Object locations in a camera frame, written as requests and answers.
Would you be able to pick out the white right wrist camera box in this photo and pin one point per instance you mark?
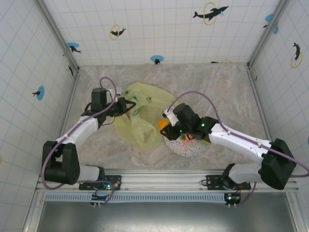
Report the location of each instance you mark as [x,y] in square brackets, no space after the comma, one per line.
[172,116]

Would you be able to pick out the dolphin blue circle sticker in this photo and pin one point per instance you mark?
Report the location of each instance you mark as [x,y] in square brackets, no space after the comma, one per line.
[72,46]
[269,18]
[41,93]
[157,59]

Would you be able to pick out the grey metal front panel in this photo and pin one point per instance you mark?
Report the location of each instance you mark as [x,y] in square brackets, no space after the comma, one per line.
[164,217]

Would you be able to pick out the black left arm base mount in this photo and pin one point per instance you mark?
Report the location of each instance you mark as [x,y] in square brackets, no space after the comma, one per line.
[116,182]

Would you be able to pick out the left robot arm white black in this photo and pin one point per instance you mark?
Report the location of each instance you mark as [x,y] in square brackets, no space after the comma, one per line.
[82,130]

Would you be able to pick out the aluminium side frame rail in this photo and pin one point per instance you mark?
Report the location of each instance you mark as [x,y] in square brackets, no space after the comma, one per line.
[71,94]
[257,96]

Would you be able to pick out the aluminium frame post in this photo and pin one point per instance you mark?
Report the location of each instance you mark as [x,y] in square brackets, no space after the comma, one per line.
[268,33]
[58,33]

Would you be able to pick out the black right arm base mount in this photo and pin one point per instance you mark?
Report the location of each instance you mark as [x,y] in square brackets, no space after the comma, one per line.
[213,181]

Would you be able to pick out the colourful squiggle pattern plate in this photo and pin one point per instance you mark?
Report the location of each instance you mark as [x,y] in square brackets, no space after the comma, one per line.
[186,148]

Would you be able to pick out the yellow translucent plastic bag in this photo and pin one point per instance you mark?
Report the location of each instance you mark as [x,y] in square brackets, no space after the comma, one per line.
[142,130]

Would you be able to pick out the left controller circuit board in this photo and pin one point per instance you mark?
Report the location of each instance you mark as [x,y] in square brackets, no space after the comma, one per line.
[102,195]

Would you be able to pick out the aluminium mounting rail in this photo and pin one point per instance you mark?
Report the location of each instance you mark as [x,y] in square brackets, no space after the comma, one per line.
[164,180]

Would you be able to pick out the yellow green fruit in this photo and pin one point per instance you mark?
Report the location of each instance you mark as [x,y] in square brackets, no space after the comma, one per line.
[184,137]

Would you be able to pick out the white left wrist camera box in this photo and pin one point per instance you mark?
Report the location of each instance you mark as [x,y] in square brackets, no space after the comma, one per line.
[111,91]

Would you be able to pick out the right controller circuit board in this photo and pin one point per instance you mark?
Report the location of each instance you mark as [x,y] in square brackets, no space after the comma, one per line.
[233,198]

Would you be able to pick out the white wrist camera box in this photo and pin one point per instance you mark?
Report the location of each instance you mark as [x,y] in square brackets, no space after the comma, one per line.
[172,116]
[111,91]

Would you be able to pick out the controller circuit board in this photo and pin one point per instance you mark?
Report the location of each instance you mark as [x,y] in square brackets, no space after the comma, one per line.
[102,195]
[233,198]

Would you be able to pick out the orange fruit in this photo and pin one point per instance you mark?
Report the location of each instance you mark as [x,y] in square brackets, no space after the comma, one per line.
[163,124]

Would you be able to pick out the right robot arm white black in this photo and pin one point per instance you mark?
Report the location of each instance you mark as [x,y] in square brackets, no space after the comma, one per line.
[236,142]

